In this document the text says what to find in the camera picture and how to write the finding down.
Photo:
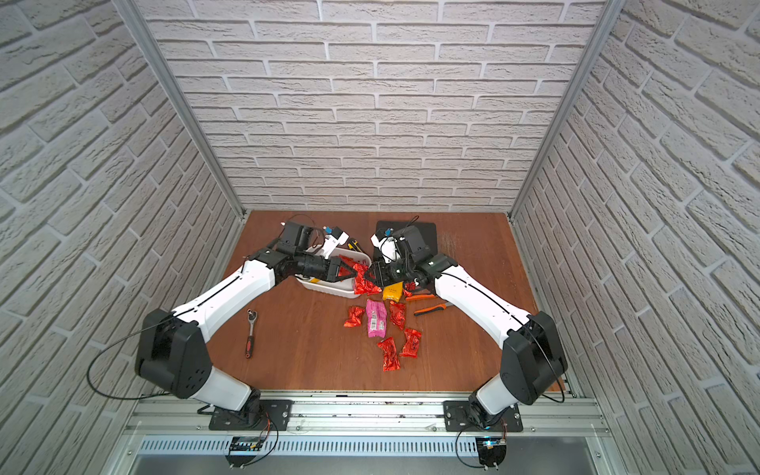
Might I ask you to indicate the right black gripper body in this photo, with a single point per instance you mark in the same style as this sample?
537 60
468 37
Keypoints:
394 272

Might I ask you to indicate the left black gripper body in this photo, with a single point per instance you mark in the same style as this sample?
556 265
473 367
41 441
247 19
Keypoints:
334 268

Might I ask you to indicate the yellow tea bag packet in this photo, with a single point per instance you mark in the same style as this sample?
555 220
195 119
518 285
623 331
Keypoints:
394 292

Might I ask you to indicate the red tea bag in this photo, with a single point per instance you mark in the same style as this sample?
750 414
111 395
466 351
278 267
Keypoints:
362 285
398 314
355 316
409 289

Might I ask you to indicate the pink tea bag packet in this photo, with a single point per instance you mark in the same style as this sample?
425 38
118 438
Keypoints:
376 314

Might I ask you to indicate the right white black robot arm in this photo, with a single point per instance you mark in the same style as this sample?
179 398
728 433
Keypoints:
533 357

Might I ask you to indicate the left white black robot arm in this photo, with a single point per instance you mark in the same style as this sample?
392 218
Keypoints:
172 351

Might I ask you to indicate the white plastic storage box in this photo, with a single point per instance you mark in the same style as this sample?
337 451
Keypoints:
344 289

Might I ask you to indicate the black plastic tool case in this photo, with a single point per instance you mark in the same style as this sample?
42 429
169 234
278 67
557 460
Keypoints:
428 231

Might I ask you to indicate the left controller board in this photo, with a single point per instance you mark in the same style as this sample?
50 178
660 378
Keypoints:
244 451

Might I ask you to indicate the controller board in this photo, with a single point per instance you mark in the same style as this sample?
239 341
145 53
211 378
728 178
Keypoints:
244 451
491 453

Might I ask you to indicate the right controller board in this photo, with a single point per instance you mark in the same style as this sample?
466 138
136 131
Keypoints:
491 453

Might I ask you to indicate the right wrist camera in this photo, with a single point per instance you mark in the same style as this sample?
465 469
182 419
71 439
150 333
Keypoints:
385 245

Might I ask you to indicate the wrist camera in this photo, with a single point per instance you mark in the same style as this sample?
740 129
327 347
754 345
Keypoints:
333 238
385 245

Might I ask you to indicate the orange handled pliers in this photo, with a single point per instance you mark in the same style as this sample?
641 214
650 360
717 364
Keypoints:
433 304

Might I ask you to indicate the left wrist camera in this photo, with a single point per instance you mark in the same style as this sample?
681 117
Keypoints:
333 238

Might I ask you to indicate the red handled ratchet wrench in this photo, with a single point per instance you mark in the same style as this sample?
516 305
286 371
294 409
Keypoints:
250 344

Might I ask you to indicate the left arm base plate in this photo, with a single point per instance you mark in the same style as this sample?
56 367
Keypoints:
256 416

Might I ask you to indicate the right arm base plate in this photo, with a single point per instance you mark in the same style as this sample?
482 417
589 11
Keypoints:
460 415

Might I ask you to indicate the aluminium front rail frame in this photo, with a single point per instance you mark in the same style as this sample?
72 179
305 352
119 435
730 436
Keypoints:
371 424

